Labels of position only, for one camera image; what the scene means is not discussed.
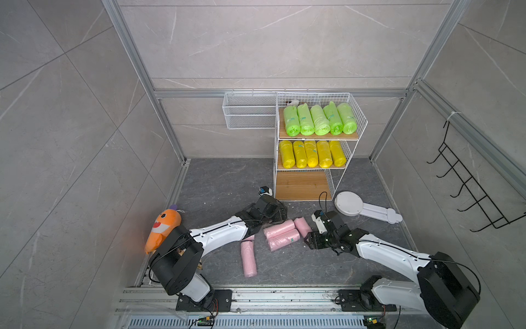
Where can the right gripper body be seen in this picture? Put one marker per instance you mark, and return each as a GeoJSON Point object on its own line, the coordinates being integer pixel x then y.
{"type": "Point", "coordinates": [320, 240]}

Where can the pink roll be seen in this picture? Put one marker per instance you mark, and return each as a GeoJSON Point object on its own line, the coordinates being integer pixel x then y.
{"type": "Point", "coordinates": [284, 239]}
{"type": "Point", "coordinates": [248, 259]}
{"type": "Point", "coordinates": [276, 230]}

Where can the green roll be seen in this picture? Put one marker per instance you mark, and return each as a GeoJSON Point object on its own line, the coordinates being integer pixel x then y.
{"type": "Point", "coordinates": [307, 126]}
{"type": "Point", "coordinates": [320, 121]}
{"type": "Point", "coordinates": [291, 121]}
{"type": "Point", "coordinates": [332, 115]}

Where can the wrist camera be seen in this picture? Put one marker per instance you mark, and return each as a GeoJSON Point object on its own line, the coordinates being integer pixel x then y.
{"type": "Point", "coordinates": [317, 219]}
{"type": "Point", "coordinates": [265, 190]}

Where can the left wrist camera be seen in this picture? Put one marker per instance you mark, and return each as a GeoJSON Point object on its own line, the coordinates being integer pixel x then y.
{"type": "Point", "coordinates": [265, 190]}

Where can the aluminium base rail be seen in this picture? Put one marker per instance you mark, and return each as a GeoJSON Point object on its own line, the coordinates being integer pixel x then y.
{"type": "Point", "coordinates": [283, 299]}

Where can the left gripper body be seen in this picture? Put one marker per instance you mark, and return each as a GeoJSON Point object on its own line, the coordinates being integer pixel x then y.
{"type": "Point", "coordinates": [277, 214]}

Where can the white wire three-tier shelf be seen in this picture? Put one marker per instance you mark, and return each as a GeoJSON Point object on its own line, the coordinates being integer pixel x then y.
{"type": "Point", "coordinates": [316, 135]}

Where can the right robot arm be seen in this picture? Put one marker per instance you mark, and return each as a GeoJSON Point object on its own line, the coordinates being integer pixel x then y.
{"type": "Point", "coordinates": [435, 283]}

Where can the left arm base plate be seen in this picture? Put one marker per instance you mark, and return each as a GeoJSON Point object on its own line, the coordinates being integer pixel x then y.
{"type": "Point", "coordinates": [217, 301]}

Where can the yellow roll horizontal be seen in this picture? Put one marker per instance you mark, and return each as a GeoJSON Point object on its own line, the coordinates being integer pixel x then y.
{"type": "Point", "coordinates": [325, 159]}
{"type": "Point", "coordinates": [337, 154]}

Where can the yellow roll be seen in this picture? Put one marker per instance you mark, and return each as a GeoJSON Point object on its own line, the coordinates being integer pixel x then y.
{"type": "Point", "coordinates": [301, 159]}
{"type": "Point", "coordinates": [287, 154]}

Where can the white round paddle object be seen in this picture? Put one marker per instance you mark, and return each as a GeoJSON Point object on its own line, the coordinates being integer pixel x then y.
{"type": "Point", "coordinates": [350, 204]}

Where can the white wire wall basket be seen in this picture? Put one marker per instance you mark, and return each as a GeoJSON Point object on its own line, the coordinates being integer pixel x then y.
{"type": "Point", "coordinates": [249, 110]}

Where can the pink roll diagonal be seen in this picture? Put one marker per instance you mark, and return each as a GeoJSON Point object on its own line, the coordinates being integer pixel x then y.
{"type": "Point", "coordinates": [302, 226]}

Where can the pink roll bottom upright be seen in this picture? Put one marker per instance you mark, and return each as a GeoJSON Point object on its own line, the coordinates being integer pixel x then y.
{"type": "Point", "coordinates": [248, 259]}

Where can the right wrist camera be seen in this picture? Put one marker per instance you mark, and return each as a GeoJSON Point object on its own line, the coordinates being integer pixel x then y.
{"type": "Point", "coordinates": [317, 219]}

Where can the yellow roll diagonal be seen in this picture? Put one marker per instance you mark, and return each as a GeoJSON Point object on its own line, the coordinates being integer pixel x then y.
{"type": "Point", "coordinates": [311, 153]}

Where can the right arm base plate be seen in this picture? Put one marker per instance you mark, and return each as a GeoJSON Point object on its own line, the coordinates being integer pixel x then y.
{"type": "Point", "coordinates": [351, 300]}

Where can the black wire wall hook rack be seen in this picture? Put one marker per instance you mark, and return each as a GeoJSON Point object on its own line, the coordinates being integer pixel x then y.
{"type": "Point", "coordinates": [470, 185]}

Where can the orange carrot plush toy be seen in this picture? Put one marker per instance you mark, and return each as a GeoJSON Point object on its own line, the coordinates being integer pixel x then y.
{"type": "Point", "coordinates": [162, 227]}

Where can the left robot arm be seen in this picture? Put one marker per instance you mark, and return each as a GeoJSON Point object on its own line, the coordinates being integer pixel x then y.
{"type": "Point", "coordinates": [175, 262]}

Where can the green roll diagonal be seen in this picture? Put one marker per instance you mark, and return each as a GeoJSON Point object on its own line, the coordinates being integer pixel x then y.
{"type": "Point", "coordinates": [348, 118]}

